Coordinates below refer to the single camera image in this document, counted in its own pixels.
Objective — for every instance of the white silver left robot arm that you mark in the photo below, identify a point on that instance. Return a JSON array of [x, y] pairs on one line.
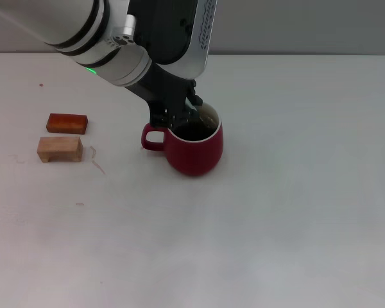
[[83, 19]]

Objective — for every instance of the black silver wrist camera housing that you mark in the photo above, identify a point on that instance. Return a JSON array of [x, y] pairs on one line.
[[167, 29]]

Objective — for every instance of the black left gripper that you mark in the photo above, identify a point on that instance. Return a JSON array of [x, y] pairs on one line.
[[163, 90]]

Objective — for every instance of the light wooden block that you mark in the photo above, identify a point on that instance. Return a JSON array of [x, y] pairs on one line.
[[59, 147]]

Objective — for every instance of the red ceramic mug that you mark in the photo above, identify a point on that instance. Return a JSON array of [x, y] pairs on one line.
[[195, 157]]

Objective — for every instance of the red-brown wooden block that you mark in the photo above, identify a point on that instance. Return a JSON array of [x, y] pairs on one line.
[[67, 123]]

